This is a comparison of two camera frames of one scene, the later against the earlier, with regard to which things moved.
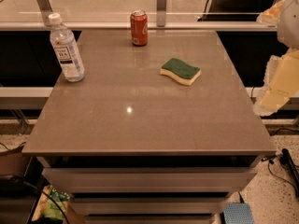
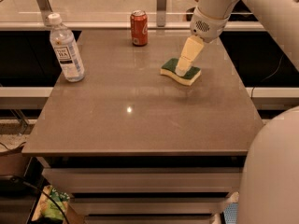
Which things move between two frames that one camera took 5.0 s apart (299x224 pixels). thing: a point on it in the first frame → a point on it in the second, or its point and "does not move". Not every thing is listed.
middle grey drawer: (151, 206) does not move
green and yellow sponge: (181, 71) does not move
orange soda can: (139, 28) does not move
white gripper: (290, 21) → (207, 27)
